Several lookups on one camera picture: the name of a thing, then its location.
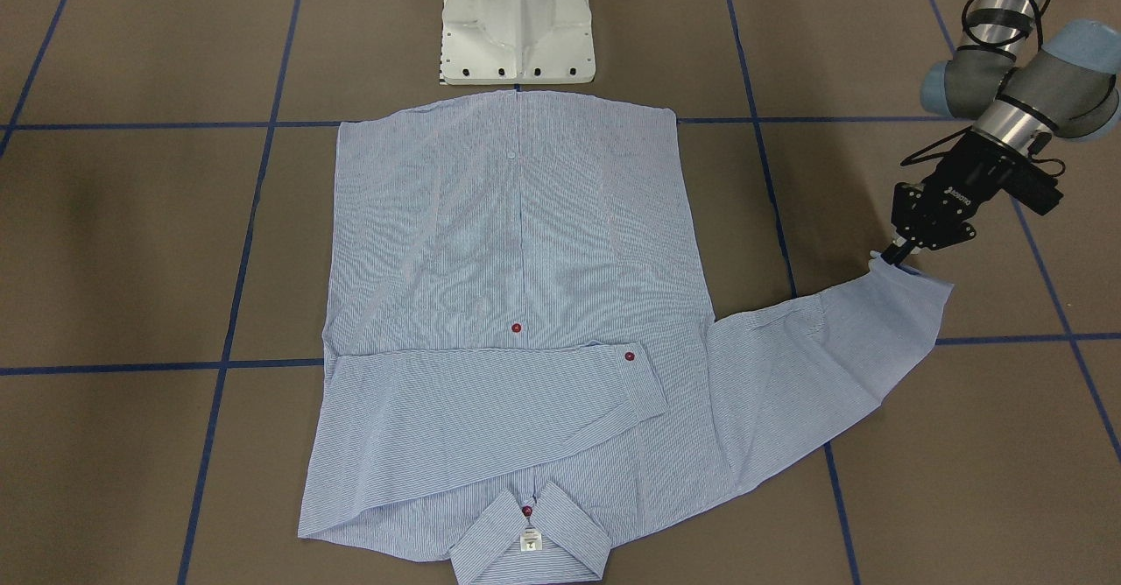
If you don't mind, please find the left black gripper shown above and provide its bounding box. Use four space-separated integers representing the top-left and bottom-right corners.
879 130 1041 264

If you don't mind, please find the blue striped dress shirt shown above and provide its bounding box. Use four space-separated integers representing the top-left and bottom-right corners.
298 91 952 584

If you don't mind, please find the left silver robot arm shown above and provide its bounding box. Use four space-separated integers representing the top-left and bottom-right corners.
881 0 1120 264

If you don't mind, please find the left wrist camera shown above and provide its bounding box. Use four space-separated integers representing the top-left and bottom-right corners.
998 163 1064 216

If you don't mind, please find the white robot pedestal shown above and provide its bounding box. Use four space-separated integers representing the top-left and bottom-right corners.
438 0 597 86

